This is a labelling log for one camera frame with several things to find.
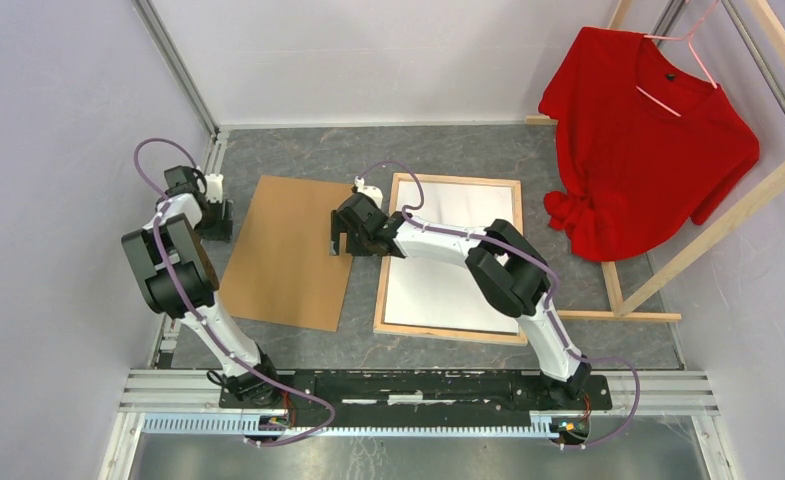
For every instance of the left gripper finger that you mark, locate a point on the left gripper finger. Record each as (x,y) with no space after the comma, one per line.
(220,231)
(227,220)

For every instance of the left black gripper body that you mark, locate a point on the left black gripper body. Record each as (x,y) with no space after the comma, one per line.
(214,216)

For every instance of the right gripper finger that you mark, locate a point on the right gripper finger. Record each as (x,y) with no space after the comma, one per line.
(338,228)
(357,246)

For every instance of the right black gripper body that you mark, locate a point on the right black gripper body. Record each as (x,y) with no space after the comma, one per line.
(387,214)

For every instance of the brown cardboard backing board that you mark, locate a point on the brown cardboard backing board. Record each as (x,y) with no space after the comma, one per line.
(281,270)

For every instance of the white wooden picture frame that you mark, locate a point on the white wooden picture frame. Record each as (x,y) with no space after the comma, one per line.
(452,334)

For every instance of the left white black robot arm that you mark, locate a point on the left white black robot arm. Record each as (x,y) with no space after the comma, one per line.
(176,277)

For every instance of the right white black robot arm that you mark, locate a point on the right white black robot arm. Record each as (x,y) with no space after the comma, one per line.
(509,272)

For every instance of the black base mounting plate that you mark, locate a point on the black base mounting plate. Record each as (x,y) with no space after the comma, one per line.
(424,398)

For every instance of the wooden clothes rack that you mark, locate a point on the wooden clothes rack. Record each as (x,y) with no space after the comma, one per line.
(624,309)

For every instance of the red t-shirt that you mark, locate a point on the red t-shirt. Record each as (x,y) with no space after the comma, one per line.
(642,147)

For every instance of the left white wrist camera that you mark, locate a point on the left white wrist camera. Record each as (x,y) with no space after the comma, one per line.
(214,191)

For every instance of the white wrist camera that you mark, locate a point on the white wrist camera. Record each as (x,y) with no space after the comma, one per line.
(214,191)
(374,193)

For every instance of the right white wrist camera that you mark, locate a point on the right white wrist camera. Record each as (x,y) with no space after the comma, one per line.
(374,193)

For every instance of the aluminium rail frame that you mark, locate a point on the aluminium rail frame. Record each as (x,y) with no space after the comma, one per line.
(186,402)

